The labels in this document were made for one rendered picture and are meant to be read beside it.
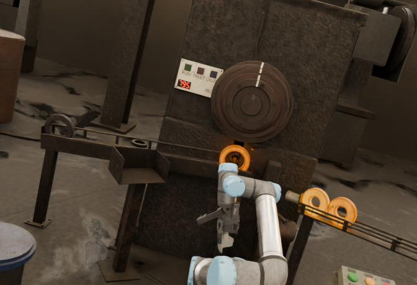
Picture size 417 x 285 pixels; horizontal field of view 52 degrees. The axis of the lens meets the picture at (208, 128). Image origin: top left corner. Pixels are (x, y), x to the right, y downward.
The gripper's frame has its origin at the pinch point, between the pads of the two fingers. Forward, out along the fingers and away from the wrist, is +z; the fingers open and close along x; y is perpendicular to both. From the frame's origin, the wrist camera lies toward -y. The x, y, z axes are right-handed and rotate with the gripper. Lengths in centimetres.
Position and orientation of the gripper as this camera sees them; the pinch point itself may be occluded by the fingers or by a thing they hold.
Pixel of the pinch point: (219, 249)
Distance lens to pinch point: 181.9
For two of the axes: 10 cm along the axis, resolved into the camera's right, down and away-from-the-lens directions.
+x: 1.7, -1.1, 9.8
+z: -0.4, 9.9, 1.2
